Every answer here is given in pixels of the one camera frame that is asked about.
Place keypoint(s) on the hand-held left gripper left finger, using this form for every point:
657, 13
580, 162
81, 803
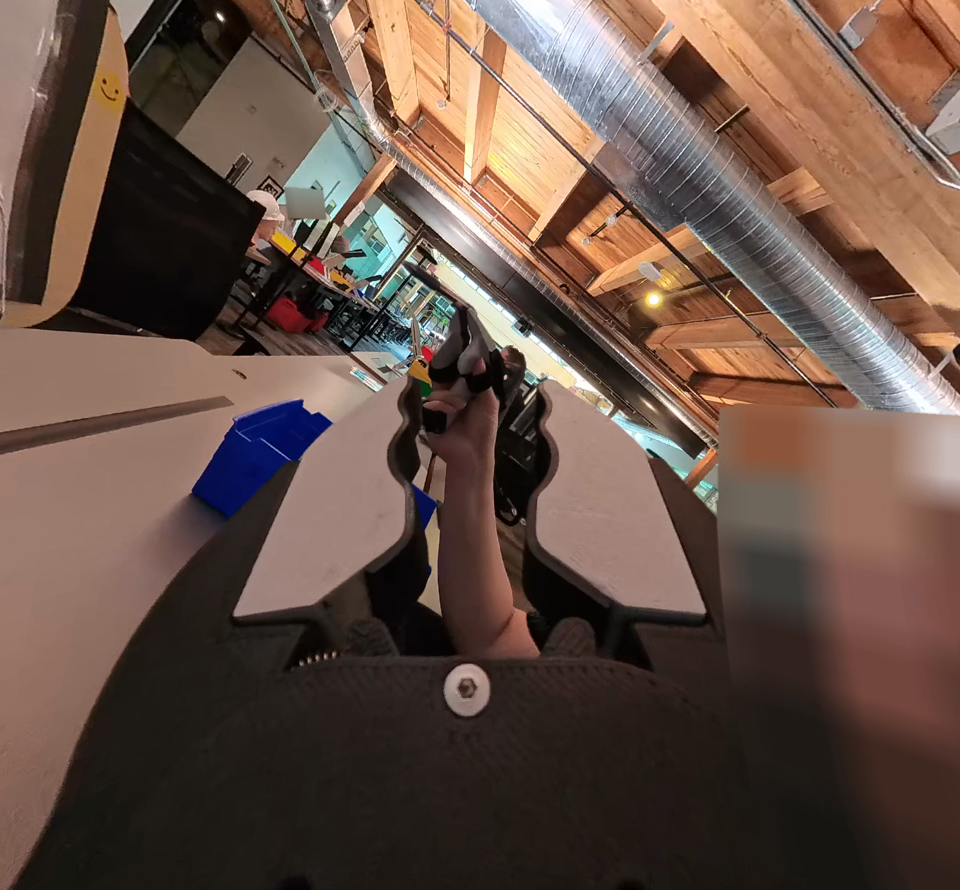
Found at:
337, 515

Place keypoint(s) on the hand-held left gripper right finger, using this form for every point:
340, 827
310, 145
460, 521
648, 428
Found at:
615, 522

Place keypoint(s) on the blue plastic bin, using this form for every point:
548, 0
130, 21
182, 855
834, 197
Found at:
255, 455

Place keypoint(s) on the person's right forearm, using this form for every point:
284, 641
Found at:
480, 567

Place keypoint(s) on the person's right hand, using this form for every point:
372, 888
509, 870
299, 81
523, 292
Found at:
469, 417

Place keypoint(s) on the red storage bin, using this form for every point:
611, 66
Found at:
292, 314

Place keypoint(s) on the tan-backed display board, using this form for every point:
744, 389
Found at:
52, 155

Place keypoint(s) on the metal air duct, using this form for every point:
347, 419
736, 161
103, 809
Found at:
675, 140

